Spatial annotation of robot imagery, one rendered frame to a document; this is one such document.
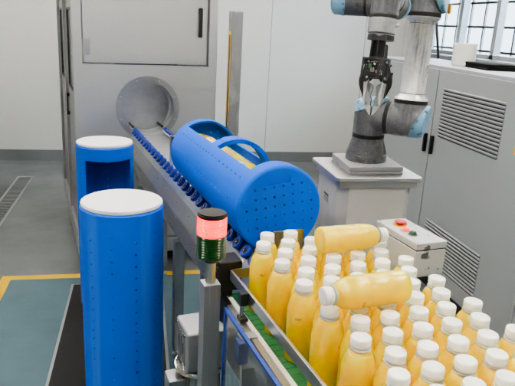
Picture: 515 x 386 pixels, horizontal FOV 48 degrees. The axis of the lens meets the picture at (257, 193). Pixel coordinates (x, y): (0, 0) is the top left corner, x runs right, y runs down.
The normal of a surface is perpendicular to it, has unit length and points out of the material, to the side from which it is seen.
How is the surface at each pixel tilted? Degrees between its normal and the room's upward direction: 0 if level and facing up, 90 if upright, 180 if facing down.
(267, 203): 90
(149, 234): 90
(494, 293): 90
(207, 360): 90
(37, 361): 0
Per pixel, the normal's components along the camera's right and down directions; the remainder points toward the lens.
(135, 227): 0.48, 0.27
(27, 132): 0.19, 0.29
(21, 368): 0.05, -0.96
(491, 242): -0.98, 0.00
